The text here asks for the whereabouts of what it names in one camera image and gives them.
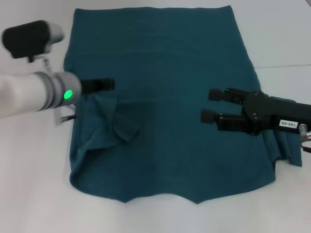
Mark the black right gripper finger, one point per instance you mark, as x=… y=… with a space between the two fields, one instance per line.
x=233 y=95
x=230 y=122

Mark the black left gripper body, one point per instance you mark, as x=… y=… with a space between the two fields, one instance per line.
x=89 y=87

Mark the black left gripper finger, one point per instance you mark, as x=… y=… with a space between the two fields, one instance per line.
x=106 y=85

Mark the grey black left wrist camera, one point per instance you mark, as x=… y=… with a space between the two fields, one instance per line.
x=24 y=38

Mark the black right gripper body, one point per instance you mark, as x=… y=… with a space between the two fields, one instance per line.
x=267 y=114

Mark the teal blue shirt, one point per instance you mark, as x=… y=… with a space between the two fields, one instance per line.
x=170 y=60

